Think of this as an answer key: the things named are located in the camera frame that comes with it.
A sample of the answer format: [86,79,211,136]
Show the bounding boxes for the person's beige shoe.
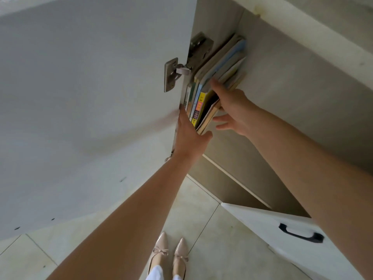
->
[172,237,190,280]
[148,231,170,275]

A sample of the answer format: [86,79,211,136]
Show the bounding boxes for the row of colourful books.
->
[183,33,244,129]

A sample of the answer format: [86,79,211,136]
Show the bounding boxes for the person's left forearm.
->
[46,153,202,280]

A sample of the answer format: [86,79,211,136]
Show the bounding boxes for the black door handle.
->
[278,223,325,243]

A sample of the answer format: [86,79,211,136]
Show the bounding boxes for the person's left hand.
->
[174,104,214,162]

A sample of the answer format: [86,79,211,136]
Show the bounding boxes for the white wooden cabinet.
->
[172,0,373,218]

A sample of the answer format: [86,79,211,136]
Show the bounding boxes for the person's right forearm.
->
[246,109,373,280]

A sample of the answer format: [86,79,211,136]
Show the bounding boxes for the white cabinet door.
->
[0,0,199,240]
[220,202,366,280]

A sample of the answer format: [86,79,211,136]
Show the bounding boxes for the person's right hand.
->
[210,78,260,138]

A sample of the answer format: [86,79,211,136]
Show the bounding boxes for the person's white trousers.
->
[145,265,183,280]

